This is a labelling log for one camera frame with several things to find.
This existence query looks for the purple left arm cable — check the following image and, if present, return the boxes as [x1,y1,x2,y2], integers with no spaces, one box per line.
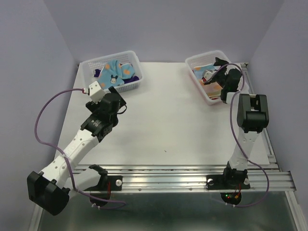
[35,88,127,209]

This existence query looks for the white empty plastic basket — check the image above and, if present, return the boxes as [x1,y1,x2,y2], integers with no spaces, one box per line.
[184,50,250,106]

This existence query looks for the purple towel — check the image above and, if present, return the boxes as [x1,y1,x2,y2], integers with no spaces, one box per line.
[93,69,140,84]

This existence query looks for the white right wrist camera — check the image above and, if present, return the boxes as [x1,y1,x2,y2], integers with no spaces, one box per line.
[202,70,215,84]

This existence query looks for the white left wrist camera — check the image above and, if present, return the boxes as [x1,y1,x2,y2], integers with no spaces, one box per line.
[89,81,106,104]

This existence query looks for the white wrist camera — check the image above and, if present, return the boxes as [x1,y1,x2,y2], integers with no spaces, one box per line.
[202,70,215,84]
[89,81,106,104]

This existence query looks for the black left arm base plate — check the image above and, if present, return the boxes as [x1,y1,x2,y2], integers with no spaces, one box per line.
[83,175,123,191]

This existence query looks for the aluminium rail frame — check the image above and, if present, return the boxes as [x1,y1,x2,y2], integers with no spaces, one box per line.
[28,62,304,231]

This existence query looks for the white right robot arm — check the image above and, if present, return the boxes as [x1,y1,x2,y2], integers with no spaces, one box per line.
[203,57,269,190]

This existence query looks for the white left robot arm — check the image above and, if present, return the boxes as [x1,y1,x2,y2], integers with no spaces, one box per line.
[27,83,126,216]

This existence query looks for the blue dotted cartoon towel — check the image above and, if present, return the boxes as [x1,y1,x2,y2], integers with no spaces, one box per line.
[97,60,135,90]

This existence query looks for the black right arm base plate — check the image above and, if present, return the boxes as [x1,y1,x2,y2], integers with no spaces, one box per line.
[205,174,251,191]

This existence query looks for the orange dotted cartoon towel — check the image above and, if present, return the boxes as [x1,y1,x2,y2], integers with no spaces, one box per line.
[193,64,222,100]

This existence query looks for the white basket with towels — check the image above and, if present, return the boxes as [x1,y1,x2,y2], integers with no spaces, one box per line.
[79,51,143,92]

